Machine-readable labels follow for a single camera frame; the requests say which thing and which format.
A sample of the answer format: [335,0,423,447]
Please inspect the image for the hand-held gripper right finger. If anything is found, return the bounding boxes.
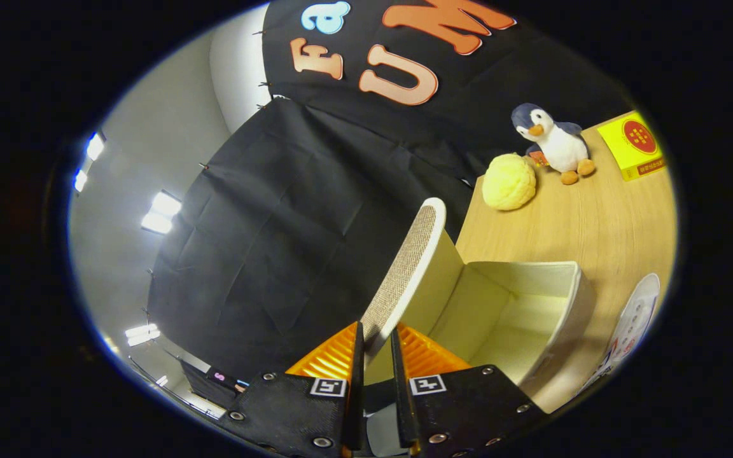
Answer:
[391,323,550,458]

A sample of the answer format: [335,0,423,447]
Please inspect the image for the yellow round plush bun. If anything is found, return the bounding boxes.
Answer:
[482,153,538,211]

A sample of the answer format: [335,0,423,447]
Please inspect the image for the penguin plush toy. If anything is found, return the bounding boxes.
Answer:
[511,103,596,186]

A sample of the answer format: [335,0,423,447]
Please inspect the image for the cream fabric storage box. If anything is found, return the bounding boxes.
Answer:
[360,197,596,414]

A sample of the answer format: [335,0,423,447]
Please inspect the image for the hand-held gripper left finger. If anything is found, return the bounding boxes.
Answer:
[217,321,367,458]

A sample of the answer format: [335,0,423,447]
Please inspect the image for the yellow book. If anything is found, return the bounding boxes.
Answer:
[597,110,667,182]

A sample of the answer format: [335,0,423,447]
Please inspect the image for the row of cloth clips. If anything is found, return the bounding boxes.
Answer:
[141,29,275,319]

